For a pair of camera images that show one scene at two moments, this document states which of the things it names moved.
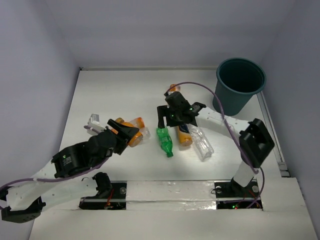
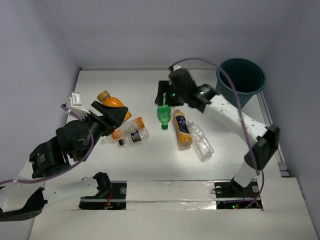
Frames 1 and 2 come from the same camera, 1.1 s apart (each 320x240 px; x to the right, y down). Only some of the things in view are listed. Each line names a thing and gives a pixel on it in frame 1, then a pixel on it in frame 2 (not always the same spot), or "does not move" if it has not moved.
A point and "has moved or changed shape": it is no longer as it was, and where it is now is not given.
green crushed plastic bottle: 165,140 has moved or changed shape
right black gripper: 164,110 to 164,86
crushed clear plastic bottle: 203,146 does not move
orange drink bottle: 138,123 to 105,97
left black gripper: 121,136 to 104,118
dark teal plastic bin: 238,80 does not move
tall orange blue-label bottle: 185,138 does not move
